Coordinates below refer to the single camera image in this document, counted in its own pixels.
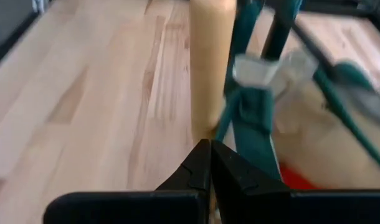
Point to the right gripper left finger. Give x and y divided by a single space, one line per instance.
131 208

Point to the cream and green tool bag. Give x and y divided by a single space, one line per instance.
317 149

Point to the red gardening glove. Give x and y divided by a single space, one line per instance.
294 182

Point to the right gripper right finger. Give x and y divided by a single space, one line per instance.
271 208

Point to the black metal table frame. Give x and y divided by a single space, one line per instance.
12 40

